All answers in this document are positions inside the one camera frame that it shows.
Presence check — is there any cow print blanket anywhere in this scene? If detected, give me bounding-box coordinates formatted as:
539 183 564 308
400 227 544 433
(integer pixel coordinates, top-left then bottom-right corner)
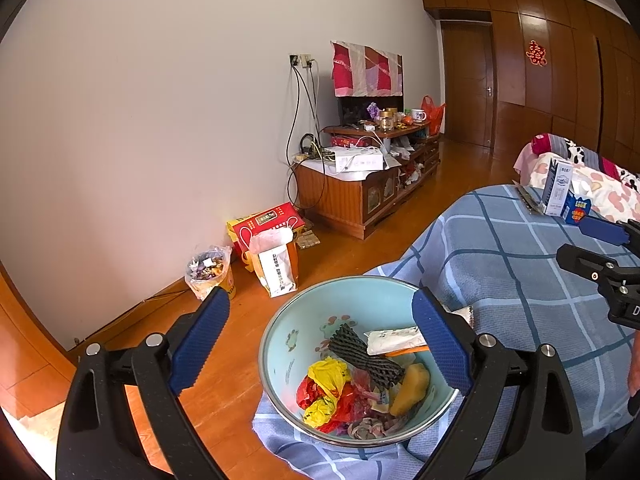
530 133 640 188

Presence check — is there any pink patchwork cloth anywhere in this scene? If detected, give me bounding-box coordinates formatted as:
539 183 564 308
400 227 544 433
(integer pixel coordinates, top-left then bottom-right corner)
330 40 404 98

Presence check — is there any light blue cartoon basin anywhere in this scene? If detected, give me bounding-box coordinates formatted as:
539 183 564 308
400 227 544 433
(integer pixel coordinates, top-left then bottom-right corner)
258 276 461 448

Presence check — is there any tall white milk carton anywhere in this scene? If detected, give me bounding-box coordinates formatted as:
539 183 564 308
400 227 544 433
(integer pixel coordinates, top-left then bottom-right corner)
540 157 575 217

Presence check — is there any black knitted scrubber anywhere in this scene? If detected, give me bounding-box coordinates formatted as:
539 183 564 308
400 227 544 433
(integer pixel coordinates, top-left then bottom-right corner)
327 324 406 390

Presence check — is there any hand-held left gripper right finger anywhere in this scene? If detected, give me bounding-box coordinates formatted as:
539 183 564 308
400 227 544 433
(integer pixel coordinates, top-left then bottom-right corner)
411 287 586 480

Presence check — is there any white paper bag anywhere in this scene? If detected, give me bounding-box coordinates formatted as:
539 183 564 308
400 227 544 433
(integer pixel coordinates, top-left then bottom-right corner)
248 227 300 298

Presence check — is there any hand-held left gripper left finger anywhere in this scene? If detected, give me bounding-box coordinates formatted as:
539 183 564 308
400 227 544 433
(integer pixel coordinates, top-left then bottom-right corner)
55 285 232 480

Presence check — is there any white cardboard box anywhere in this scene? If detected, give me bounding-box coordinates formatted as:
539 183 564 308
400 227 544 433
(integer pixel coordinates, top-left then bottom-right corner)
334 146 386 175

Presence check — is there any wooden television cabinet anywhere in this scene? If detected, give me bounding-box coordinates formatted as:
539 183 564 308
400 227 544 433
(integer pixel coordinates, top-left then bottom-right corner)
292 122 442 240

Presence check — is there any wooden wardrobe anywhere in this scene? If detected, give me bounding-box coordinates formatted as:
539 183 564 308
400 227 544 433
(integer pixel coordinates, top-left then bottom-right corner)
417 0 640 161

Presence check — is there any small lined waste bin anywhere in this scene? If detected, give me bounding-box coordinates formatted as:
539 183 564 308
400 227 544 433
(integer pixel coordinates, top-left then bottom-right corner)
185 246 236 302

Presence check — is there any orange plastic bag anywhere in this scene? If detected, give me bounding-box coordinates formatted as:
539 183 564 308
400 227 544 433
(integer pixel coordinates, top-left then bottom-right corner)
420 95 446 136

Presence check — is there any blue plaid tablecloth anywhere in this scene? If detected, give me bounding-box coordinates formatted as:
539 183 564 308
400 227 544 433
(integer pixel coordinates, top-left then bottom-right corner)
252 184 640 480

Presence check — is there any person's right hand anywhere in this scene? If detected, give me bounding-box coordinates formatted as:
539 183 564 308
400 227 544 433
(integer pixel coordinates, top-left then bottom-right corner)
627 332 640 396

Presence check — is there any dark wooden door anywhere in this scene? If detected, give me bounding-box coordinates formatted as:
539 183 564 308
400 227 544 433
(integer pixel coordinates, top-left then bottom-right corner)
440 20 497 148

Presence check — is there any yellow plastic bag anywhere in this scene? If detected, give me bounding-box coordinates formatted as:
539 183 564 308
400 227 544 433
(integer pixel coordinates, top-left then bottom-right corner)
302 357 351 428

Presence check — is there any red gift box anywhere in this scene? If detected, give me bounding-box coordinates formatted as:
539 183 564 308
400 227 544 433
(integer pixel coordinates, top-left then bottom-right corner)
226 202 306 273

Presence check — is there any black television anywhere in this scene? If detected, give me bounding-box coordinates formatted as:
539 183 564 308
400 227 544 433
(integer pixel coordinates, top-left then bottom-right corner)
337 92 405 128

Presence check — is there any silver foil packet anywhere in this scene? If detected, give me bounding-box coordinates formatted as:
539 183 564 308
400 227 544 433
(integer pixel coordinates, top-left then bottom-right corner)
511 179 546 216

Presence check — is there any red paper decoration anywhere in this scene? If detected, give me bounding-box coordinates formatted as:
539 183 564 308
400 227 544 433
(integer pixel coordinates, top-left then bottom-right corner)
525 40 548 67

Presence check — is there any red plastic bag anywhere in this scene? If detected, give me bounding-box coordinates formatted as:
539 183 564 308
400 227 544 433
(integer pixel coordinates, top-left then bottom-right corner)
296 375 381 435

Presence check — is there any black wall cable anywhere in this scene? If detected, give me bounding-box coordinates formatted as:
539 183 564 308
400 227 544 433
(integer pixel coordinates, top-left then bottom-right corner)
286 62 321 206

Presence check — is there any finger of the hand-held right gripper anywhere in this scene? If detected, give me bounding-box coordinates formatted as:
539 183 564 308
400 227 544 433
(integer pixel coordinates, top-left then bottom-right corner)
556 243 640 286
577 215 640 248

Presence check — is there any small blue drink carton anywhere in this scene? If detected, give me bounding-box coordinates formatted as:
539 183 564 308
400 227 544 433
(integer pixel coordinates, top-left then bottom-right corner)
562 191 593 225

